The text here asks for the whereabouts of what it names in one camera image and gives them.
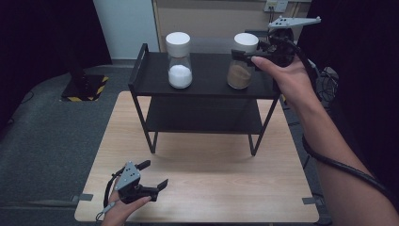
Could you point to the black two-tier metal shelf rack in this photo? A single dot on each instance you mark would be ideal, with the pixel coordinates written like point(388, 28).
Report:
point(204, 106)

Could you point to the beige wooden cabinet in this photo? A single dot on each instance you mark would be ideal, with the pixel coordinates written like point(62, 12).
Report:
point(216, 22)

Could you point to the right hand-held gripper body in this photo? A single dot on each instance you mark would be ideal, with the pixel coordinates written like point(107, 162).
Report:
point(282, 47)

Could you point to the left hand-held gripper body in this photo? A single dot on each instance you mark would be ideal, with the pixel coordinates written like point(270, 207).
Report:
point(128, 177)

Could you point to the person's left hand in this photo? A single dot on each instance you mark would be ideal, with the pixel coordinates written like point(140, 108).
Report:
point(117, 213)

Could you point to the glass jar with white powder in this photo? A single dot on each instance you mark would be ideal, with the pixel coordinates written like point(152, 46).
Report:
point(179, 75)

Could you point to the person's right hand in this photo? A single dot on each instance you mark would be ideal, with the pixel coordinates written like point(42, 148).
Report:
point(291, 81)

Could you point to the black stand with striped base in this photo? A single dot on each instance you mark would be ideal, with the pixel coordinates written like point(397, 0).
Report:
point(83, 88)

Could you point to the dark curtain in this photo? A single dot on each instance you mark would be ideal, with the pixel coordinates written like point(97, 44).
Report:
point(47, 37)
point(360, 47)

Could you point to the grey tape piece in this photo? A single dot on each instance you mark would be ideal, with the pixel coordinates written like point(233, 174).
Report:
point(310, 201)
point(83, 197)

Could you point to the glass jar with brown powder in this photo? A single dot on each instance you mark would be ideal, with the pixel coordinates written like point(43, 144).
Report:
point(240, 75)

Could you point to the white wall socket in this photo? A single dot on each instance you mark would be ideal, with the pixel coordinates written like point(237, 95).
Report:
point(276, 5)

